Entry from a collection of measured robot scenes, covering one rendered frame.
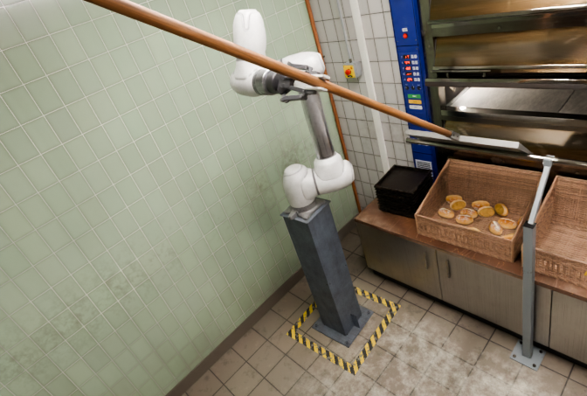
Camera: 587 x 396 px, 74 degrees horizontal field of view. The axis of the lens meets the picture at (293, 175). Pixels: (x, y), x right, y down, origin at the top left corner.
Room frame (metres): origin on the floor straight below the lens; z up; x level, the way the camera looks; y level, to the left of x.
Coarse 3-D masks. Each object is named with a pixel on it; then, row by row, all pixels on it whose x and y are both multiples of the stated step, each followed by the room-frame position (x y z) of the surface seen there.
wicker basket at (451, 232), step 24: (456, 168) 2.05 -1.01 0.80; (480, 168) 1.93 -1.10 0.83; (504, 168) 1.82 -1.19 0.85; (432, 192) 1.95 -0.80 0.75; (456, 192) 2.01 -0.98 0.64; (504, 192) 1.79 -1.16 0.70; (528, 192) 1.69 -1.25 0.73; (432, 216) 1.92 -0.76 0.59; (456, 216) 1.85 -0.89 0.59; (480, 216) 1.78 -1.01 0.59; (504, 216) 1.72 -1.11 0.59; (528, 216) 1.53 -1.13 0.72; (456, 240) 1.62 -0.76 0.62; (480, 240) 1.51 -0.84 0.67; (504, 240) 1.42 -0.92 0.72
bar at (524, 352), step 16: (432, 144) 1.81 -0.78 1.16; (448, 144) 1.75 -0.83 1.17; (544, 160) 1.37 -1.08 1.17; (560, 160) 1.33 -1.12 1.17; (576, 160) 1.29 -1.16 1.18; (544, 176) 1.34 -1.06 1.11; (528, 224) 1.25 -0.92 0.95; (528, 240) 1.23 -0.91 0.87; (528, 256) 1.23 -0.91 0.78; (528, 272) 1.23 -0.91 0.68; (528, 288) 1.23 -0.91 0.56; (528, 304) 1.23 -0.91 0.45; (528, 320) 1.23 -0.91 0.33; (528, 336) 1.22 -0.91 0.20; (512, 352) 1.28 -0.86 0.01; (528, 352) 1.22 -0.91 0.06; (544, 352) 1.22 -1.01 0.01
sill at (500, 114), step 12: (444, 108) 2.15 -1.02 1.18; (456, 108) 2.10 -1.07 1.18; (468, 108) 2.05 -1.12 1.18; (480, 108) 2.00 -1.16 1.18; (504, 120) 1.85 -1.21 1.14; (516, 120) 1.80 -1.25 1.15; (528, 120) 1.75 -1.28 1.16; (540, 120) 1.70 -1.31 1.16; (552, 120) 1.66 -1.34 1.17; (564, 120) 1.61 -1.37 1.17; (576, 120) 1.58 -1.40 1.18
